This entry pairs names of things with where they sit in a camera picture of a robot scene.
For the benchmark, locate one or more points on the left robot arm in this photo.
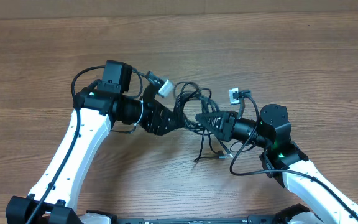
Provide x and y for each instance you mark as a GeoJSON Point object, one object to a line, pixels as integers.
{"type": "Point", "coordinates": [54, 198]}

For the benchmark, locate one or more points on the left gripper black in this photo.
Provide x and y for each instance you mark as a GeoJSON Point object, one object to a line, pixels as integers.
{"type": "Point", "coordinates": [166, 116]}

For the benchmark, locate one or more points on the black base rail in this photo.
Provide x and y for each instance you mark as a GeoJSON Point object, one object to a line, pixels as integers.
{"type": "Point", "coordinates": [251, 219]}

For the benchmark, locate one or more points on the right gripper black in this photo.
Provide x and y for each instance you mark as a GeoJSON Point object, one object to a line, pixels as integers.
{"type": "Point", "coordinates": [222, 124]}

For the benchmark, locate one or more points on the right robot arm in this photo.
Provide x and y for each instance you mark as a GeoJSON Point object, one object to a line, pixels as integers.
{"type": "Point", "coordinates": [283, 160]}

